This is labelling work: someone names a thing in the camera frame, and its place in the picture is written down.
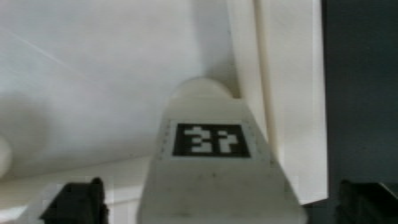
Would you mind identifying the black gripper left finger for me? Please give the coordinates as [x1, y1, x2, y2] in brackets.
[39, 177, 108, 224]

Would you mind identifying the white U-shaped obstacle wall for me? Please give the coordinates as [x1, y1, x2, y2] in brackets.
[254, 0, 328, 204]

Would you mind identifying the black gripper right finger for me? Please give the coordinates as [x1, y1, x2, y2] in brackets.
[335, 180, 398, 224]

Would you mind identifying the white square tabletop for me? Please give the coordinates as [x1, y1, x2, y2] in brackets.
[0, 0, 254, 224]

